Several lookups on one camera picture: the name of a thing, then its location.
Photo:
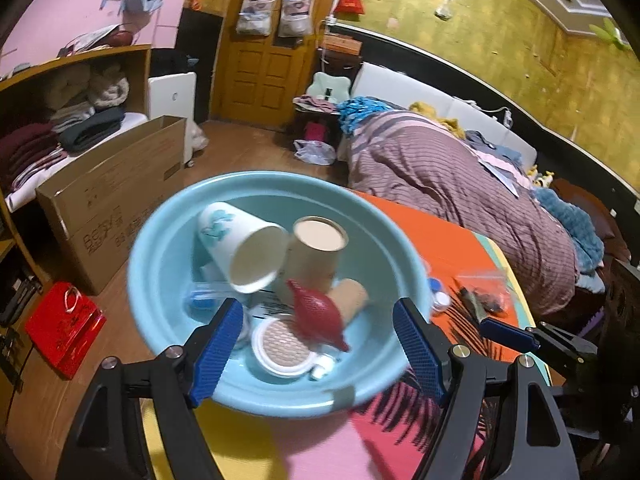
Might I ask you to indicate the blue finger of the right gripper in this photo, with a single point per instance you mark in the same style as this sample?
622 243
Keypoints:
509 336

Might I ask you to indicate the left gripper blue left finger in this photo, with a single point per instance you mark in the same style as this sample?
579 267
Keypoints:
209 348

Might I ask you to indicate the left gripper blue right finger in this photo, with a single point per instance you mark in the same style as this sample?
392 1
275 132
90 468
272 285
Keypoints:
425 346

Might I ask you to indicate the clear plastic bag dried leaves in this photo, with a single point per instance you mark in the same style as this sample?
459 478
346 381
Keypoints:
490 289

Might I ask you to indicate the clear round lid dish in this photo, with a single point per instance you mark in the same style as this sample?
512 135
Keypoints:
441 301

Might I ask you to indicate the round cushion compact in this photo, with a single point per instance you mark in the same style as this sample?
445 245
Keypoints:
278 349

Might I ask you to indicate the small brown cardboard tube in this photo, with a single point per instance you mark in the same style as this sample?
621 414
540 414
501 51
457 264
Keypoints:
349 297

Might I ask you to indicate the white paper cup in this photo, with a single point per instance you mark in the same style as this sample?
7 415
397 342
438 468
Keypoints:
249 251

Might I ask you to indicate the red rubber bulb blower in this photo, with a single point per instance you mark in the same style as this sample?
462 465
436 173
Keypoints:
317 317

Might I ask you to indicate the blue fuzzy blanket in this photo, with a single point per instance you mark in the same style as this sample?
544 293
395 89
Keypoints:
588 246

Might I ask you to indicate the beige cardboard tube canister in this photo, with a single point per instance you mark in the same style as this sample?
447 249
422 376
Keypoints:
314 250

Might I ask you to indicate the red paper shopping bag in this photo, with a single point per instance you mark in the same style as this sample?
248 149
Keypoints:
63 327

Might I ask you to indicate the long cardboard box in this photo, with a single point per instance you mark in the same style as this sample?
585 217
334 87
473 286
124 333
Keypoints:
97 204

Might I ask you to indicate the purple striped duvet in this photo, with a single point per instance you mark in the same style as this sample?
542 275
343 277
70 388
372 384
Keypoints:
407 158

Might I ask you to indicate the plastic bag on floor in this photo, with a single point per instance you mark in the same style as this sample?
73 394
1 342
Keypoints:
314 152

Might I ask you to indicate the small dark side table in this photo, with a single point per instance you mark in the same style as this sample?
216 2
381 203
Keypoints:
315 119

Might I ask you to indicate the white cabinet on wheels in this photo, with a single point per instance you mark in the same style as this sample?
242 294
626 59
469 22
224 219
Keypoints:
174 95

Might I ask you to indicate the wooden door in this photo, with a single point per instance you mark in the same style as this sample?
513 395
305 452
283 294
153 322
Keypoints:
256 78

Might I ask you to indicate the white sofa headboard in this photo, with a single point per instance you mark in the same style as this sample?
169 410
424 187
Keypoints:
402 90

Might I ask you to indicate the wooden shelf unit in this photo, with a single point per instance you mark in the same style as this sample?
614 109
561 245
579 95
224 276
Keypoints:
38 103

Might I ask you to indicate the left hanging pocket organiser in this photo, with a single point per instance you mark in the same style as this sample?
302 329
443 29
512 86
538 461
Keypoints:
255 17

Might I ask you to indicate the hanging pocket organiser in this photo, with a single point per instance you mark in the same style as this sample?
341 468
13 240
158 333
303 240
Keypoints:
255 17
296 18

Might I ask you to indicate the right hanging pocket organiser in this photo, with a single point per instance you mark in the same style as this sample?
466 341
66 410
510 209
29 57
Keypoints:
296 18

